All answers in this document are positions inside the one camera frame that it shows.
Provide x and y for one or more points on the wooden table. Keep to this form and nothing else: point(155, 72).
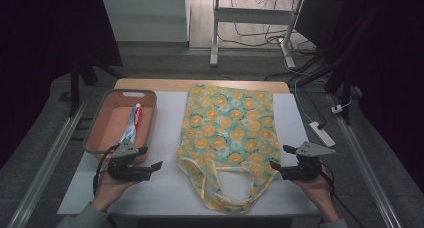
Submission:
point(160, 84)

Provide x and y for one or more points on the toothpaste tube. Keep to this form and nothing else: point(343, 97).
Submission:
point(134, 123)

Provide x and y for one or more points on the white power strip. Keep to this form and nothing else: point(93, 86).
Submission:
point(321, 134)

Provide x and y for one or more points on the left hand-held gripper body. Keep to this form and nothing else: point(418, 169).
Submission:
point(125, 161)

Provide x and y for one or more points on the white table mat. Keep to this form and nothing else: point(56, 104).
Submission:
point(166, 188)

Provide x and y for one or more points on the person's right hand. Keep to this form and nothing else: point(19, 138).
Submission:
point(316, 191)

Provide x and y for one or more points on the small white plug adapter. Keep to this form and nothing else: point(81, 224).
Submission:
point(337, 109)

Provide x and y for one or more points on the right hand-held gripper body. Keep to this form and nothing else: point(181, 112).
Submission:
point(308, 161)

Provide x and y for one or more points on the yellow floral tote bag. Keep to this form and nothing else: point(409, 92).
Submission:
point(230, 131)

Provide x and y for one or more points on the white cabinet panel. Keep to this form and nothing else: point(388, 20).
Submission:
point(143, 16)

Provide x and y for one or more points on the orange basket with grey rim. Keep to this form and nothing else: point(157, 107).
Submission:
point(116, 128)

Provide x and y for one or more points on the dark curtain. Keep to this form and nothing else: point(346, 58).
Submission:
point(36, 54)
point(393, 71)

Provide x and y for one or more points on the person's left hand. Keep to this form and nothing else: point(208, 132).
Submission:
point(111, 188)

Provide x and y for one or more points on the white desk frame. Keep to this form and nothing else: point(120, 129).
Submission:
point(250, 16)

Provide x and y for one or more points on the black tripod stand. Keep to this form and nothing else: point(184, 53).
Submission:
point(340, 78)
point(75, 84)

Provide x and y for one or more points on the aluminium rail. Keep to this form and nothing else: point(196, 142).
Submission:
point(46, 164)
point(366, 168)

